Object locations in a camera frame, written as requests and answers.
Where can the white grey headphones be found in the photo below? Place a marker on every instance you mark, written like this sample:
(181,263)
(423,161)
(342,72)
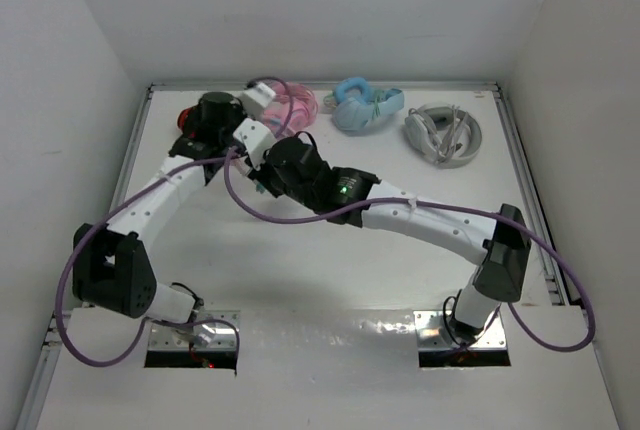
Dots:
(444,134)

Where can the light blue headphones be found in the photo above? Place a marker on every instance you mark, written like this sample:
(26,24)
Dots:
(355,104)

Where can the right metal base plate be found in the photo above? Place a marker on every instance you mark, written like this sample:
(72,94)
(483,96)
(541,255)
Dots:
(433,336)

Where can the metal base plate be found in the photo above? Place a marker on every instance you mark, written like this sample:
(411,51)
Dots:
(212,331)
(433,336)

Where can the red black headphones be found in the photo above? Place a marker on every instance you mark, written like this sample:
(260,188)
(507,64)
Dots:
(187,119)

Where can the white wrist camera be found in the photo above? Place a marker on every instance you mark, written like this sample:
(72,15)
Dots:
(256,98)
(252,142)

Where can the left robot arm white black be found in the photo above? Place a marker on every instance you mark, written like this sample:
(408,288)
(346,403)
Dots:
(113,269)

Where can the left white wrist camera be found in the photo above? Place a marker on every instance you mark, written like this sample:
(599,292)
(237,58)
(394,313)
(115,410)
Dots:
(256,98)

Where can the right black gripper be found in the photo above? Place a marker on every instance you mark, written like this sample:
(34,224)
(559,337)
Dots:
(262,176)

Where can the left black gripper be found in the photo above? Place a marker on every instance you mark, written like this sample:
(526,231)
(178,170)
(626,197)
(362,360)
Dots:
(237,108)

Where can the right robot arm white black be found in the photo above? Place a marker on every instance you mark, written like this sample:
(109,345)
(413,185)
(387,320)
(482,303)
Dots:
(498,248)

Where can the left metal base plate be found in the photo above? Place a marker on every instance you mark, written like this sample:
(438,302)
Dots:
(212,331)

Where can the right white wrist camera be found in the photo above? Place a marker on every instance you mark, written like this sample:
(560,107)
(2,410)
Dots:
(252,142)

